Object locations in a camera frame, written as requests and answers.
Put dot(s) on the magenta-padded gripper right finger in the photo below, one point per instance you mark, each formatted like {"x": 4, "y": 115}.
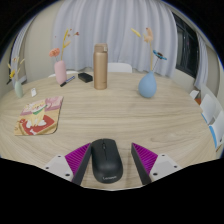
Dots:
{"x": 145, "y": 159}

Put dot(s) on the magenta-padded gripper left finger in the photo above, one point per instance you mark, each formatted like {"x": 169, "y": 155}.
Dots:
{"x": 78, "y": 159}

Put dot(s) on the black computer mouse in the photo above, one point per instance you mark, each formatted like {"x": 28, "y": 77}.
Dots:
{"x": 106, "y": 161}

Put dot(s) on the cartoon print mouse pad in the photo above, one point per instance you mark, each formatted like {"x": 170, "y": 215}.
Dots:
{"x": 38, "y": 116}

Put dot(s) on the blue vase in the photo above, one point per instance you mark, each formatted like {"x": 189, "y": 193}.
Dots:
{"x": 147, "y": 86}

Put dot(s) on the small white remote control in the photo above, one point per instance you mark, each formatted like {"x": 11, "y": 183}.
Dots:
{"x": 33, "y": 92}

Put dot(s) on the small white chair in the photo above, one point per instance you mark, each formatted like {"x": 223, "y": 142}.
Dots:
{"x": 194, "y": 94}

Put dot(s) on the black rectangular box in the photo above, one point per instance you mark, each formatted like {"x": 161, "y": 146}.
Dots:
{"x": 85, "y": 77}

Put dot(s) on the pink vase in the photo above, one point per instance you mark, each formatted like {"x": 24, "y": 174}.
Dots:
{"x": 60, "y": 72}

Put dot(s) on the pale green vase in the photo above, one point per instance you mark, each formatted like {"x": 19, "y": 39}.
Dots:
{"x": 18, "y": 90}

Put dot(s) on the bronze drink bottle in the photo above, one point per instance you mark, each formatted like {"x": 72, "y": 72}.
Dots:
{"x": 100, "y": 68}

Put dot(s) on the narrow white curtain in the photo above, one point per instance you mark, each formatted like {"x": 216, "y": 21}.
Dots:
{"x": 201, "y": 66}
{"x": 20, "y": 50}

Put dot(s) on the yellow dried flower bunch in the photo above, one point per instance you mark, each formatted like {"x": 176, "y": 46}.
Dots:
{"x": 12, "y": 73}

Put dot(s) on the pink and yellow flower bunch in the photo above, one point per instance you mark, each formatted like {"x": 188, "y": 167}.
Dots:
{"x": 54, "y": 52}

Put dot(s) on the dark window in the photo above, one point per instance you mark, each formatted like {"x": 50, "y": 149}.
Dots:
{"x": 186, "y": 46}

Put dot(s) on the tall dried flower bunch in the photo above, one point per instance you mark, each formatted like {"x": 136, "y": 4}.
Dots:
{"x": 149, "y": 36}

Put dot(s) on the wide white curtain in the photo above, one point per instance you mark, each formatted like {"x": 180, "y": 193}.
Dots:
{"x": 113, "y": 23}

